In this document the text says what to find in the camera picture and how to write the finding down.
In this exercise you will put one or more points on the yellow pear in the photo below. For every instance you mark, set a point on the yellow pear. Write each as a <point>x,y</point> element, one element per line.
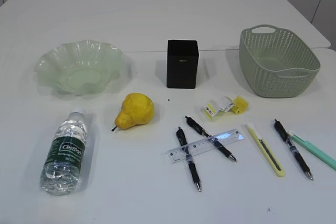
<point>137,109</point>

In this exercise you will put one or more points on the yellow white waste paper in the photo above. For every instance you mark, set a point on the yellow white waste paper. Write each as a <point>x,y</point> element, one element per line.
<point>212,109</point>

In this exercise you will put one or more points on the clear water bottle green label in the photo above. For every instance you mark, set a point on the clear water bottle green label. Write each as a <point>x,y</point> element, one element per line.
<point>61,171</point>

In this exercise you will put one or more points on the black gel pen middle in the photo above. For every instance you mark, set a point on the black gel pen middle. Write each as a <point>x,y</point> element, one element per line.
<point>194,125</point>

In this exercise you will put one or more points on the black gel pen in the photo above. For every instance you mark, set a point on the black gel pen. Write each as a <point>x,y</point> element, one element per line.
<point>191,165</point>
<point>299,159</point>
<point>194,125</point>

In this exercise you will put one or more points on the black gel pen left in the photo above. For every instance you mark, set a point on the black gel pen left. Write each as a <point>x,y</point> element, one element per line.
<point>191,165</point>

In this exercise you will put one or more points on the black square pen holder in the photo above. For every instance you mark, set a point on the black square pen holder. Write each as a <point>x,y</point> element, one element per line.
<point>182,64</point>

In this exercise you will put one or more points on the clear plastic ruler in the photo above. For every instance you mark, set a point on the clear plastic ruler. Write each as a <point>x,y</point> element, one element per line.
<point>204,145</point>

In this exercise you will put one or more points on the pale green ruffled glass plate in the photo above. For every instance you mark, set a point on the pale green ruffled glass plate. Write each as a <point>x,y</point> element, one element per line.
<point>82,67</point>

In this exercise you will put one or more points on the green woven plastic basket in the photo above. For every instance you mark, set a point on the green woven plastic basket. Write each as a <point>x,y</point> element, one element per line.
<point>277,64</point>

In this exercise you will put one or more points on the black gel pen right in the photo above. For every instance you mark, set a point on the black gel pen right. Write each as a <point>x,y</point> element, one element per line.
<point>299,159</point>

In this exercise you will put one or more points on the yellow utility knife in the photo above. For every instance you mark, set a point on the yellow utility knife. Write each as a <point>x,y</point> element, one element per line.
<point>266,151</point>

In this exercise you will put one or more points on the mint green utility knife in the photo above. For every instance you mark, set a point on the mint green utility knife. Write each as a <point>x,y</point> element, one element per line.
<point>313,150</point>

